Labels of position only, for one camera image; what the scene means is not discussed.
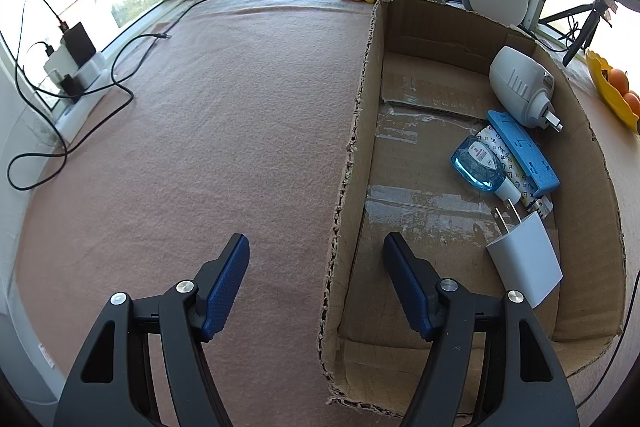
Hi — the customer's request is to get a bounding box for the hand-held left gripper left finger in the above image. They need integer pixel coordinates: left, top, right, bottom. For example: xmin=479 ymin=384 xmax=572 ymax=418
xmin=52 ymin=233 xmax=251 ymax=427

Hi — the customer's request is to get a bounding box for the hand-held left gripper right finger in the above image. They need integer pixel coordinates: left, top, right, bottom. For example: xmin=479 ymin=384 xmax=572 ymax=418
xmin=382 ymin=232 xmax=581 ymax=427

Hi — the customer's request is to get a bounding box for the white charger plug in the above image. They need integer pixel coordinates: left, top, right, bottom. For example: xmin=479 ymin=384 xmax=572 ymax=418
xmin=486 ymin=199 xmax=563 ymax=310

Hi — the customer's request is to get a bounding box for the blue liquid bottle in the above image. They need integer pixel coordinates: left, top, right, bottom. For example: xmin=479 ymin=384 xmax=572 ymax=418
xmin=451 ymin=134 xmax=522 ymax=204

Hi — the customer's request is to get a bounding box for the patterned white lighter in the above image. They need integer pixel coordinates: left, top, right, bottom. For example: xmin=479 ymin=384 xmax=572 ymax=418
xmin=475 ymin=124 xmax=555 ymax=220

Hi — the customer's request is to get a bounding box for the blue pill organizer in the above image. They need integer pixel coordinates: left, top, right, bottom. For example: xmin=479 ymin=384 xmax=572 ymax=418
xmin=487 ymin=109 xmax=561 ymax=198

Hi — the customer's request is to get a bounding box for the cardboard box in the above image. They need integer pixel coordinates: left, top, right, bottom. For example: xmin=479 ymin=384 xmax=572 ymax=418
xmin=317 ymin=0 xmax=628 ymax=420

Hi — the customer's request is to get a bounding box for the white plug-in device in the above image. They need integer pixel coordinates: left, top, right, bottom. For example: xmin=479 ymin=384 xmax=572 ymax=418
xmin=489 ymin=46 xmax=564 ymax=132

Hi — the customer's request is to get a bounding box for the small black plug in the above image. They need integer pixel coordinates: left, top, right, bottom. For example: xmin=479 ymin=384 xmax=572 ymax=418
xmin=57 ymin=74 xmax=85 ymax=104

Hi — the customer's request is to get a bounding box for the white power strip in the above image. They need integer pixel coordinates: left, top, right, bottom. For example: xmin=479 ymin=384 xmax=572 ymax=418
xmin=42 ymin=52 xmax=108 ymax=138

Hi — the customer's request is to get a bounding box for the yellow leaf-shaped tray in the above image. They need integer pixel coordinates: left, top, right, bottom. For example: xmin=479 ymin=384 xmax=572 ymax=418
xmin=586 ymin=49 xmax=640 ymax=130

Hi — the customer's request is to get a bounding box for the small white charger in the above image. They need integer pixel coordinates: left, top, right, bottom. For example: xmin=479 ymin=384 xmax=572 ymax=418
xmin=43 ymin=48 xmax=76 ymax=80

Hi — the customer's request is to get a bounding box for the black tripod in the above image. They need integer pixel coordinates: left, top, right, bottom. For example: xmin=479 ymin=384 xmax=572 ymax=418
xmin=537 ymin=0 xmax=613 ymax=68

